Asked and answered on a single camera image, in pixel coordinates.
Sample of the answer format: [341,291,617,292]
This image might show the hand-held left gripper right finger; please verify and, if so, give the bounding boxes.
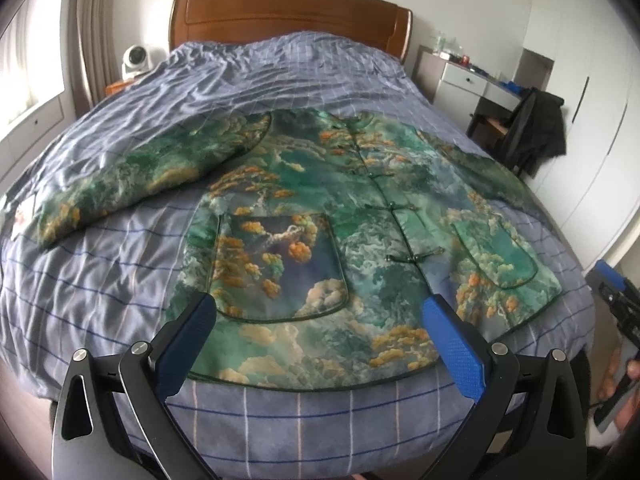
[421,294,588,480]

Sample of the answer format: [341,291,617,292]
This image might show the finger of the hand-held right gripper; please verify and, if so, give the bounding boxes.
[586,260,626,307]

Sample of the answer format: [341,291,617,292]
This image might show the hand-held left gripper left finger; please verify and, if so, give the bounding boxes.
[51,291,218,480]

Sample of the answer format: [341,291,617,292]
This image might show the green cloud print jacket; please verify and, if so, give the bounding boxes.
[10,107,563,392]

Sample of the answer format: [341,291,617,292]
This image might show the person's right hand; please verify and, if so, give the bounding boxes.
[599,356,640,433]

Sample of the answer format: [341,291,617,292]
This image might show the white wardrobe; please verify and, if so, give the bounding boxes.
[520,0,640,281]

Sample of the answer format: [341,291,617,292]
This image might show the black jacket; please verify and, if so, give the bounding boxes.
[502,87,569,177]

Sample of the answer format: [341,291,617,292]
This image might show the blue desk clutter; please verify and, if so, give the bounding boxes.
[470,64,523,93]

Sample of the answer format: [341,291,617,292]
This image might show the white and grey desk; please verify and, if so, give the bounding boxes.
[415,45,526,137]

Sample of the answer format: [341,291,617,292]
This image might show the white low cabinet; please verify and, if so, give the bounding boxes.
[0,94,69,173]

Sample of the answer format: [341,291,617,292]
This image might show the bed with blue checked cover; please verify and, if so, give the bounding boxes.
[0,30,596,476]

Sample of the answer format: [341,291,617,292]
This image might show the clear bottles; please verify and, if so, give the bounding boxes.
[433,31,461,58]

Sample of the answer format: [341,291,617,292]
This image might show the white round fan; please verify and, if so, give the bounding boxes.
[121,45,154,81]

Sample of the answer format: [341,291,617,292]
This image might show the beige curtain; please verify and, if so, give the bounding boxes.
[75,0,119,111]

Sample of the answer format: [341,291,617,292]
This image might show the window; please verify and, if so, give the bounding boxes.
[0,0,67,128]

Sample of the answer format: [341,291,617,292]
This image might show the wooden headboard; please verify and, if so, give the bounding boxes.
[169,0,414,65]

